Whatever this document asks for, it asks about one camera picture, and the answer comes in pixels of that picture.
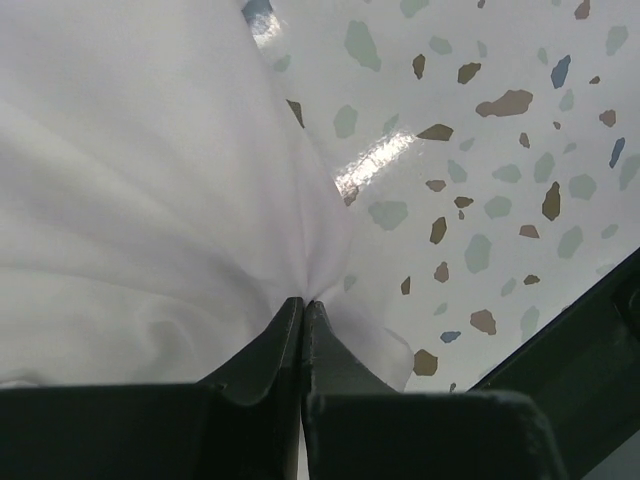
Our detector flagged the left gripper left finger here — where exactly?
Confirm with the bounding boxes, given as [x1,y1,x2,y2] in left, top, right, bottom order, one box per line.
[1,298,304,479]

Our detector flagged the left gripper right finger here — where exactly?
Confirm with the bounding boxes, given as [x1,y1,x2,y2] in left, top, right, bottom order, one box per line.
[302,302,568,479]

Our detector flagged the white t shirt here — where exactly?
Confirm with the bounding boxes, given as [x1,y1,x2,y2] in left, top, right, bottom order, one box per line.
[1,1,413,390]

